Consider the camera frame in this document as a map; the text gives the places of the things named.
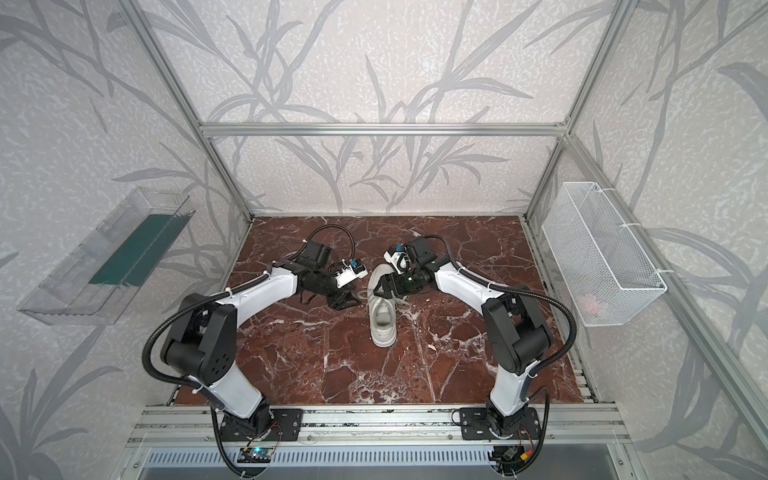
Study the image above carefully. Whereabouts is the white sneaker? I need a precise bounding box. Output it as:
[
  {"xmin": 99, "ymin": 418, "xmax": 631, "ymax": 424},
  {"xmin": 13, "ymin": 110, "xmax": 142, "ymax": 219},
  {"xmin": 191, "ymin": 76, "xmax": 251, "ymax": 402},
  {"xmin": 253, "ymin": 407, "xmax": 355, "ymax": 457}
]
[{"xmin": 366, "ymin": 264, "xmax": 397, "ymax": 348}]

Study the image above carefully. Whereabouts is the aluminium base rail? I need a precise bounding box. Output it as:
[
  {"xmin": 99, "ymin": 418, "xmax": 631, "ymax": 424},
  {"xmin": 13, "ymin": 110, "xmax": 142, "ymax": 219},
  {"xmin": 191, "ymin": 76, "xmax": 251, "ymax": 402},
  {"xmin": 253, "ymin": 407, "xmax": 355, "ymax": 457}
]
[{"xmin": 127, "ymin": 403, "xmax": 631, "ymax": 447}]

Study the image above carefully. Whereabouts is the white wire mesh basket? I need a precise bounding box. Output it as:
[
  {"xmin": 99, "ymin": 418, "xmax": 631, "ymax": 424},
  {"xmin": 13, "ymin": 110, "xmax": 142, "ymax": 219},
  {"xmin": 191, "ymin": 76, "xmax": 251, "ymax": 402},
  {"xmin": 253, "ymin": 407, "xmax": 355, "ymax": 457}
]
[{"xmin": 543, "ymin": 182, "xmax": 667, "ymax": 327}]

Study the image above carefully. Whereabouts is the right aluminium corner post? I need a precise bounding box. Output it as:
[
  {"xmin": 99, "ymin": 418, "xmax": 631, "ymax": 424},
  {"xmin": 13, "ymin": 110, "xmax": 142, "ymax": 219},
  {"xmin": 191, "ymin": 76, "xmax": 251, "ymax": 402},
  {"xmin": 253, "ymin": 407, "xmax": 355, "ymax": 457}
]
[{"xmin": 524, "ymin": 0, "xmax": 638, "ymax": 223}]

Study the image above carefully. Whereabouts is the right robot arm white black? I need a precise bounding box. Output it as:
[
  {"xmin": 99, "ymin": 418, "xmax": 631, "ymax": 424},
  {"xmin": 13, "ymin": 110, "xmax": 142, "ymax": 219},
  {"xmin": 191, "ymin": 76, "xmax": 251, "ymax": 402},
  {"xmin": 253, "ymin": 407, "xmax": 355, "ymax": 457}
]
[{"xmin": 373, "ymin": 234, "xmax": 578, "ymax": 439}]

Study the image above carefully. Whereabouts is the green circuit board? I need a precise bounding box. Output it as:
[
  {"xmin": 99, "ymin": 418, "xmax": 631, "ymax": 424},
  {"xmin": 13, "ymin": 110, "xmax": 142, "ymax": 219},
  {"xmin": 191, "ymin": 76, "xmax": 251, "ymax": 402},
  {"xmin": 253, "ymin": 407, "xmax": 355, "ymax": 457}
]
[{"xmin": 237, "ymin": 447, "xmax": 275, "ymax": 464}]

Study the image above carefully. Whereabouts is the white shoelace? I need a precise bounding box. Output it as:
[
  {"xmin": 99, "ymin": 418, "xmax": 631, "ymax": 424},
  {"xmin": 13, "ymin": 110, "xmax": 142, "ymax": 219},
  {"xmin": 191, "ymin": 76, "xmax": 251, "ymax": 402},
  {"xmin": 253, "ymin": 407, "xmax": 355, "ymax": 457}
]
[{"xmin": 359, "ymin": 286, "xmax": 413, "ymax": 319}]

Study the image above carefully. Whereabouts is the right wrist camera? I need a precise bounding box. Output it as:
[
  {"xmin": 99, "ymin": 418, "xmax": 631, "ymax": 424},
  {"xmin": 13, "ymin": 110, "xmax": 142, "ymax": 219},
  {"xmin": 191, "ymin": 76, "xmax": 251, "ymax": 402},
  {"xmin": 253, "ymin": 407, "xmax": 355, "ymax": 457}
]
[{"xmin": 384, "ymin": 236, "xmax": 437, "ymax": 274}]

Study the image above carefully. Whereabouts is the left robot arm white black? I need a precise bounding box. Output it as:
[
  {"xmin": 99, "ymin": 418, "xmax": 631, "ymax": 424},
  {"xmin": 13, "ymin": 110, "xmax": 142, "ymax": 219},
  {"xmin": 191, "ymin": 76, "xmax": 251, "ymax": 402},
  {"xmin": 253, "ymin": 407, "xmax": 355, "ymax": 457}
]
[{"xmin": 141, "ymin": 226, "xmax": 367, "ymax": 479}]

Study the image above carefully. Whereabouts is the aluminium horizontal back bar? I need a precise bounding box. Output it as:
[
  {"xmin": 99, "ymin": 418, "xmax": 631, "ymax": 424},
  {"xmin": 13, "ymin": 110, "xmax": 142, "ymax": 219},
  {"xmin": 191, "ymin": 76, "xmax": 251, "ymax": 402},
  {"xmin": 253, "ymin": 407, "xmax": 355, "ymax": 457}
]
[{"xmin": 200, "ymin": 123, "xmax": 566, "ymax": 137}]

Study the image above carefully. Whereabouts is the clear plastic wall tray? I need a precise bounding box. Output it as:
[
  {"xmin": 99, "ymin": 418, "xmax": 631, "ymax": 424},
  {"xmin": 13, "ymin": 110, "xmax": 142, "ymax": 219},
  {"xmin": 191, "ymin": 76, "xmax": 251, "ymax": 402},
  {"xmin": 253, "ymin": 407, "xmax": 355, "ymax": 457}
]
[{"xmin": 18, "ymin": 187, "xmax": 195, "ymax": 326}]

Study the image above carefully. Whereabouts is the aluminium frame corner post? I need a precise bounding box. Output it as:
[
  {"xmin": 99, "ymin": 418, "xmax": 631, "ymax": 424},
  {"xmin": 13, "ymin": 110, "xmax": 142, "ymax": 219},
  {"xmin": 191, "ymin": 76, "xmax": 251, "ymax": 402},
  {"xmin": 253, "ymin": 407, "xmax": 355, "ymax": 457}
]
[{"xmin": 118, "ymin": 0, "xmax": 255, "ymax": 222}]

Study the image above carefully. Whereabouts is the pink item in basket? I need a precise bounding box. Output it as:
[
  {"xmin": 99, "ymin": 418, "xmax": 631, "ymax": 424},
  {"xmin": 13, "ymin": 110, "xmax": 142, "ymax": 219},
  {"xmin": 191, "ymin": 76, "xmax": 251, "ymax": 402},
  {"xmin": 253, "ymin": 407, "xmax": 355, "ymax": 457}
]
[{"xmin": 576, "ymin": 294, "xmax": 606, "ymax": 317}]

